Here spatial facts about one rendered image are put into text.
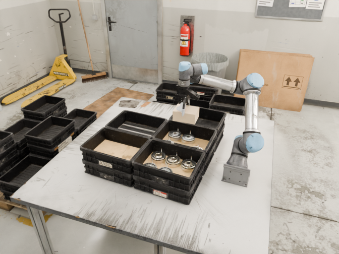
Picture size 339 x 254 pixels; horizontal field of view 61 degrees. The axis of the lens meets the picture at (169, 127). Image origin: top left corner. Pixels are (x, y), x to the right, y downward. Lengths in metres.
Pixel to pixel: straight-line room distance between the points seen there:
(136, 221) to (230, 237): 0.54
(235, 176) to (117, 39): 3.90
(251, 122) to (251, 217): 0.59
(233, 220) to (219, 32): 3.47
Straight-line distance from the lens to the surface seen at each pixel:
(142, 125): 2.40
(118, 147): 2.15
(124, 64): 5.46
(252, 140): 1.90
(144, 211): 1.84
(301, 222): 2.95
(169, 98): 3.87
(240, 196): 1.98
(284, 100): 4.75
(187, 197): 1.83
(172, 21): 4.94
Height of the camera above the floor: 2.05
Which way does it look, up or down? 31 degrees down
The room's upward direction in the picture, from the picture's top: straight up
